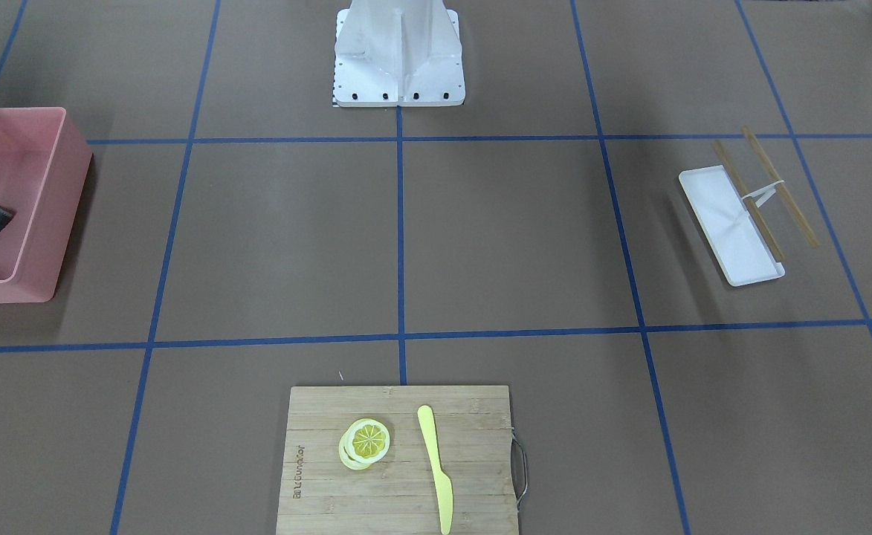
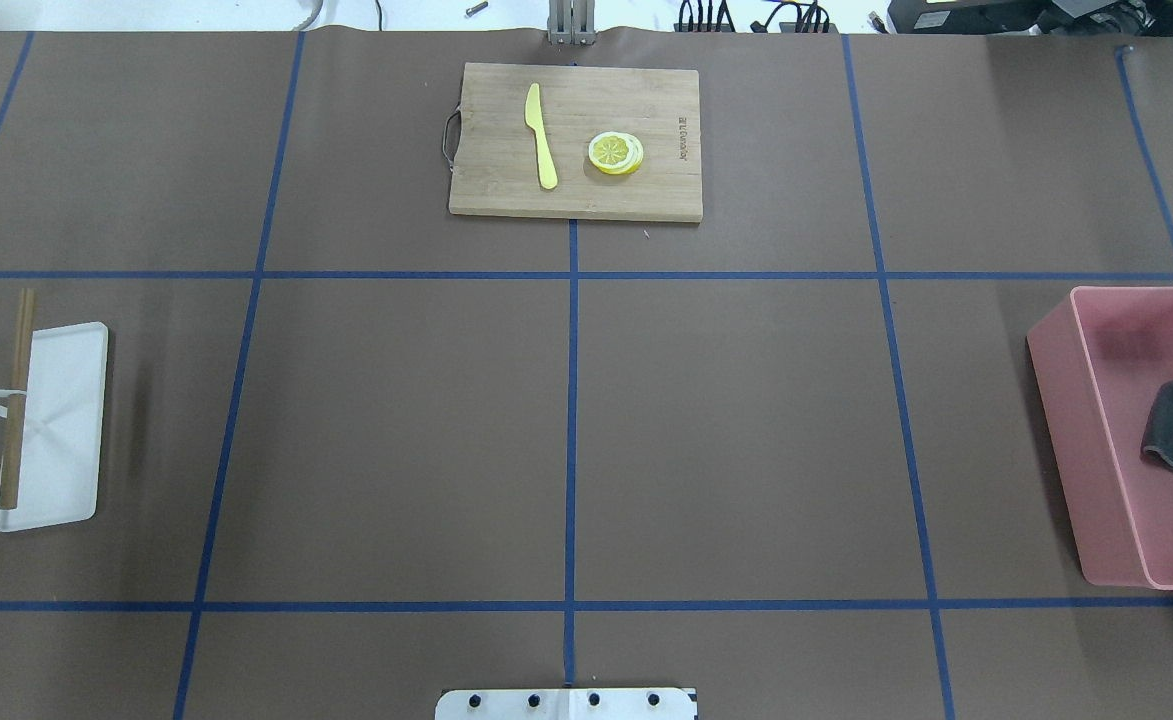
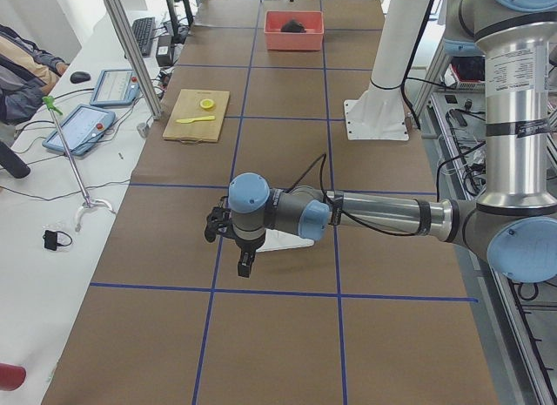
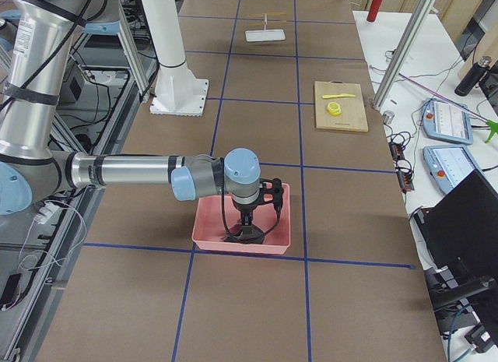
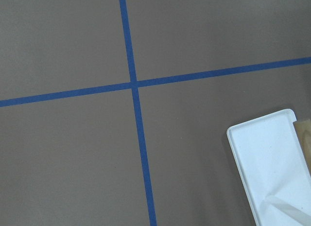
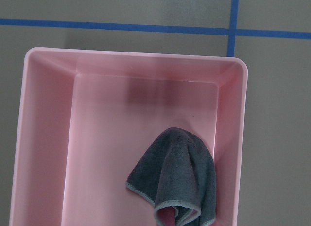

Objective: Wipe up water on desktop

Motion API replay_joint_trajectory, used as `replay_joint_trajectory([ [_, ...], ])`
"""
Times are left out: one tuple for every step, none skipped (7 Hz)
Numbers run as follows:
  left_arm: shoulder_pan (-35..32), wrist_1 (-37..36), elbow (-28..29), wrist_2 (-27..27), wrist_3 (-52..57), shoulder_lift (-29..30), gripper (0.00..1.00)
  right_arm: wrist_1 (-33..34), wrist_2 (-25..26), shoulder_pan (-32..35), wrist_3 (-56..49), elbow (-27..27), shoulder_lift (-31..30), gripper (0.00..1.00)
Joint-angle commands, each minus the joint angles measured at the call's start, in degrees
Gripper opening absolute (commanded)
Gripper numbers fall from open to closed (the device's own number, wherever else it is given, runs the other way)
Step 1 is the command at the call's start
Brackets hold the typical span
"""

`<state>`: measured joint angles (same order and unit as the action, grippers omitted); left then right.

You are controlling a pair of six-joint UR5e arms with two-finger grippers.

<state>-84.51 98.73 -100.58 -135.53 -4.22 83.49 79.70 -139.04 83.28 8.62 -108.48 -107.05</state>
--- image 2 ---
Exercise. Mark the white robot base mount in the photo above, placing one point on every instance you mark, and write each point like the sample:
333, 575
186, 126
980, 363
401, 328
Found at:
569, 703

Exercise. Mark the pink plastic bin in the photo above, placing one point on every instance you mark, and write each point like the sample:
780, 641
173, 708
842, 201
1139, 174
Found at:
1100, 356

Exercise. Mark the white rectangular tray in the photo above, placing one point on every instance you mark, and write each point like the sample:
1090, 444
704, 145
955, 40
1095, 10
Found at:
62, 445

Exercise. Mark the yellow plastic knife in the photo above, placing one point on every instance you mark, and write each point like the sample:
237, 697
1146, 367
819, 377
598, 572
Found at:
547, 175

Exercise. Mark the bamboo cutting board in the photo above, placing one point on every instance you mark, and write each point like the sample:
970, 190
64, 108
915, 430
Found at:
494, 167

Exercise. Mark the wooden rack rod near tray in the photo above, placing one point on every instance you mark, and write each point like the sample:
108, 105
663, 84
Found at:
11, 464

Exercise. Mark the yellow lemon slice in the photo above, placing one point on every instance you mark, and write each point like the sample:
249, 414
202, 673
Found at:
615, 153

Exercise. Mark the metal camera post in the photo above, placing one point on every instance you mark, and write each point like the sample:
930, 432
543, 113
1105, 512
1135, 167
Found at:
571, 22

